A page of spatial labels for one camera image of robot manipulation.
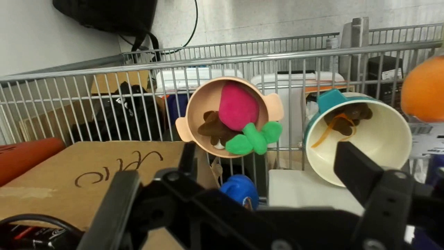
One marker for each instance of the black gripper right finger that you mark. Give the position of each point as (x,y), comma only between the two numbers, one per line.
(358,171)

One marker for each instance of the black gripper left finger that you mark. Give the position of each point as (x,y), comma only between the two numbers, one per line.
(188,164)

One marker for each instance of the pink strawberry plush toy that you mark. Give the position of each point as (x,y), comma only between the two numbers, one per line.
(237,108)

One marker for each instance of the brown bear plush toy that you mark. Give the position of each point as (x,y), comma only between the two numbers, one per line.
(212,128)

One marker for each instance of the brown plush with orange ribbon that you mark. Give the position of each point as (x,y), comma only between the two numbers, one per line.
(347,118)

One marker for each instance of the white container with green lid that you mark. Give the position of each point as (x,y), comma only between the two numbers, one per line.
(305,189)

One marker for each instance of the blue toy detergent bottle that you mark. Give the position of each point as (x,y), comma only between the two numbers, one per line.
(240,188)

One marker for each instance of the white barcode label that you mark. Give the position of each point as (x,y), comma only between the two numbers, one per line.
(427,139)

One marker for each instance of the black cloth bundle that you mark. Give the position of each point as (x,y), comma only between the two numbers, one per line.
(119,115)

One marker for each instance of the orange mesh ball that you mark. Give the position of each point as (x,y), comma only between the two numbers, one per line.
(424,90)

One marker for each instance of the small cardboard box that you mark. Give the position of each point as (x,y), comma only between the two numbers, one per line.
(119,82)

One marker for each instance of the large printed cardboard box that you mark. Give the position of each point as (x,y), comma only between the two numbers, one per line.
(69,161)

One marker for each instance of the orange red cylinder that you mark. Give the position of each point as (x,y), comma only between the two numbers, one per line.
(22,157)

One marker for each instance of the black bag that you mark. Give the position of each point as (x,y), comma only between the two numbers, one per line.
(105,14)

